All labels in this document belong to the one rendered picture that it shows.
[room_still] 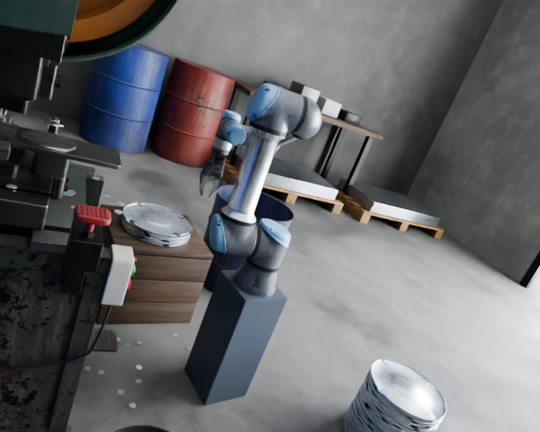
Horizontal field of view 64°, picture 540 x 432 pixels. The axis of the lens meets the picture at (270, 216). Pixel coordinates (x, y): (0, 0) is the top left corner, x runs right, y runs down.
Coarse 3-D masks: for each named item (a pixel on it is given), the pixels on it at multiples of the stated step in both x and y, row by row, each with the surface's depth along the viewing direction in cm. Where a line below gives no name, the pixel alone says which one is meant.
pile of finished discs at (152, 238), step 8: (128, 224) 172; (128, 232) 172; (136, 232) 170; (144, 232) 169; (144, 240) 170; (152, 240) 170; (160, 240) 171; (168, 240) 172; (176, 240) 174; (184, 240) 179
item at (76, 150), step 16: (16, 144) 100; (32, 144) 103; (48, 144) 105; (64, 144) 110; (80, 144) 115; (48, 160) 106; (64, 160) 108; (80, 160) 107; (96, 160) 108; (112, 160) 113; (48, 176) 108; (64, 176) 110
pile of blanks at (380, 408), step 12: (372, 384) 155; (360, 396) 161; (372, 396) 154; (360, 408) 159; (372, 408) 153; (384, 408) 149; (396, 408) 147; (348, 420) 164; (360, 420) 157; (372, 420) 153; (384, 420) 151; (396, 420) 147; (408, 420) 146; (420, 420) 146
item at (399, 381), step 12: (384, 360) 170; (372, 372) 160; (384, 372) 163; (396, 372) 166; (408, 372) 169; (384, 384) 156; (396, 384) 157; (408, 384) 160; (420, 384) 164; (384, 396) 149; (396, 396) 152; (408, 396) 153; (420, 396) 156; (432, 396) 160; (408, 408) 148; (420, 408) 150; (432, 408) 153; (444, 408) 155; (432, 420) 146
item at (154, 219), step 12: (132, 204) 187; (144, 204) 192; (132, 216) 177; (144, 216) 179; (156, 216) 183; (168, 216) 189; (180, 216) 194; (144, 228) 171; (156, 228) 174; (168, 228) 178; (180, 228) 182
